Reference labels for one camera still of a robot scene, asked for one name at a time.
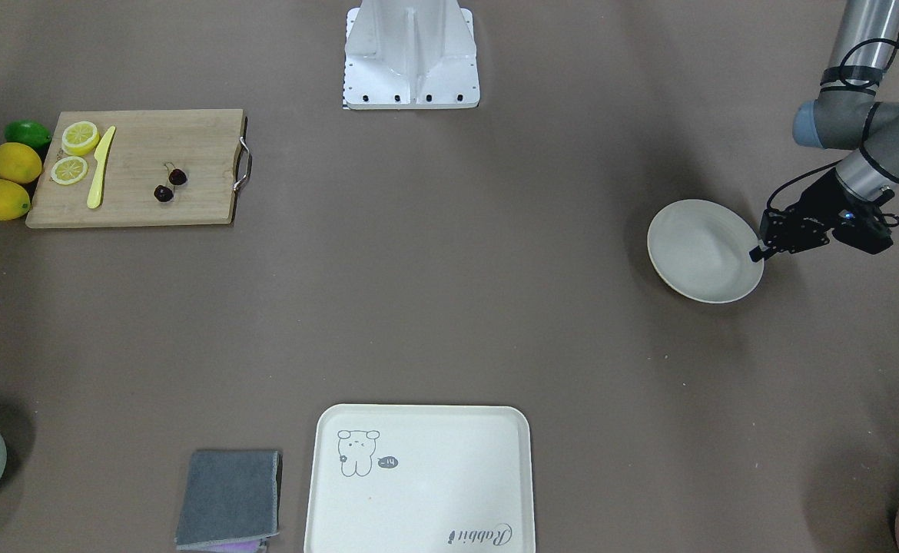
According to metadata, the yellow lemon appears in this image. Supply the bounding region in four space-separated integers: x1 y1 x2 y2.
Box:
0 141 43 184
0 178 32 221

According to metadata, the yellow plastic knife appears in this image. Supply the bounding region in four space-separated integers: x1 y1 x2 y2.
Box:
85 125 117 210

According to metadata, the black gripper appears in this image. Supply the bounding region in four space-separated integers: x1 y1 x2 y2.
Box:
749 167 894 263

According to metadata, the grey folded cloth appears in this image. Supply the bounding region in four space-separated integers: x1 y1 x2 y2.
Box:
174 449 280 552

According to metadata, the dark red cherry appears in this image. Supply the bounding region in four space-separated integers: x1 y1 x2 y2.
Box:
154 162 176 203
164 161 188 187

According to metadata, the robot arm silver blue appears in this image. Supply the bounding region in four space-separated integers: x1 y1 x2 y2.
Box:
749 1 899 263

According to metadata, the bamboo cutting board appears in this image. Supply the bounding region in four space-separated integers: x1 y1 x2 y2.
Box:
25 109 250 230

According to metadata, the green lime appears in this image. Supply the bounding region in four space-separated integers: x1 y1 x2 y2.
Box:
4 119 52 150

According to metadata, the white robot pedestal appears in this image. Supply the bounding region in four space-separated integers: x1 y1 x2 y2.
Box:
342 1 481 110

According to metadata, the beige round plate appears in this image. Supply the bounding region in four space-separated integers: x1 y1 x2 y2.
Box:
646 199 765 304

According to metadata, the cream rabbit tray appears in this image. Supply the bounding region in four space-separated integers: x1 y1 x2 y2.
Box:
304 405 536 552

